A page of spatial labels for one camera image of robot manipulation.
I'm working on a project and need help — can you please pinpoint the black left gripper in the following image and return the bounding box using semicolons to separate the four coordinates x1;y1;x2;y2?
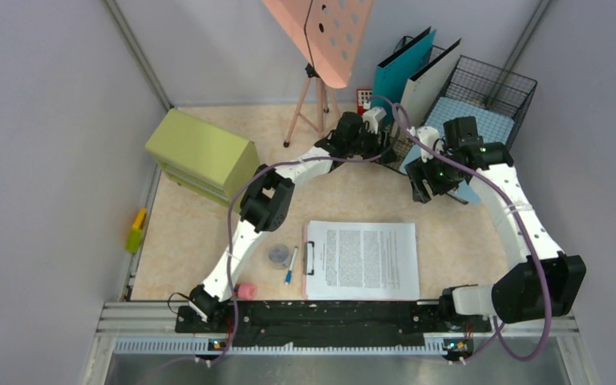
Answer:
346;125;399;165

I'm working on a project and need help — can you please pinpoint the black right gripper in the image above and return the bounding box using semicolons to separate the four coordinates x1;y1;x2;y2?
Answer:
406;145;464;203

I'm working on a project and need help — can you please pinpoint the teal file folder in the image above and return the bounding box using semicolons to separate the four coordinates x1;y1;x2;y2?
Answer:
371;27;437;124

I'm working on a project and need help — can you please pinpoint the grey white file folder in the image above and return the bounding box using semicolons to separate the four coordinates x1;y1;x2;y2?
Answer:
399;39;462;127

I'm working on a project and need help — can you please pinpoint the light blue clipboard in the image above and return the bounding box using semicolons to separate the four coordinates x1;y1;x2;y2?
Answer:
403;115;514;203

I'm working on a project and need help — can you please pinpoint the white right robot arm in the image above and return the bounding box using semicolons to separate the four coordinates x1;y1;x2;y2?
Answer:
405;116;586;330

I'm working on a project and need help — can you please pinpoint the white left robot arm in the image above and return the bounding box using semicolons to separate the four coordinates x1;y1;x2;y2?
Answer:
188;107;395;332

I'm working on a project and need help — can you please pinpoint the red white small box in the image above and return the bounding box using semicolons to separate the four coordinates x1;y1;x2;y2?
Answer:
355;88;372;116

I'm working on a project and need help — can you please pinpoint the pink perforated board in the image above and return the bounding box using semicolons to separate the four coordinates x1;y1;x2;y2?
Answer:
263;0;374;89

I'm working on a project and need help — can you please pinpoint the pink clipboard with papers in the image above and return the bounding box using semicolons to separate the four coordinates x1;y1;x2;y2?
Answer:
302;221;421;301

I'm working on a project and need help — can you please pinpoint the blue white marker pen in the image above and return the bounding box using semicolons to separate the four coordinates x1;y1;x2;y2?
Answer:
284;246;298;286

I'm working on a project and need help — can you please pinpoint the clear jar of paperclips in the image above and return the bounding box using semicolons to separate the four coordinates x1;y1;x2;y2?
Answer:
268;244;291;270

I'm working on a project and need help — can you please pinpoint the green metal drawer box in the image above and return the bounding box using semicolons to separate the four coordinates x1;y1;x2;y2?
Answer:
145;108;261;206

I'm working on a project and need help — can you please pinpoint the pink capped tube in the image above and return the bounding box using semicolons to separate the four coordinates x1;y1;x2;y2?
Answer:
235;283;257;301

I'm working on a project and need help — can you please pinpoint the yellow green toy block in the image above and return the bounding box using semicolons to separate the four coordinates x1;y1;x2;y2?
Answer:
124;207;147;253

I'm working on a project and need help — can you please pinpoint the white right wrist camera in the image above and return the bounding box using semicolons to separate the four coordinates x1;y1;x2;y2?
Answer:
415;126;441;163

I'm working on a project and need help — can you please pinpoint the black wire mesh file rack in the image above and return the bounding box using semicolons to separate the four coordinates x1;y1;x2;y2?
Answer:
382;35;538;203

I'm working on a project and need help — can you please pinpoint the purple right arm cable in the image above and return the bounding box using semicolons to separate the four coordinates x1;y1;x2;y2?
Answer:
391;102;554;365

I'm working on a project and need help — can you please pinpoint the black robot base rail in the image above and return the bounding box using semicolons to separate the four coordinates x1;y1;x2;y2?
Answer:
175;301;492;348

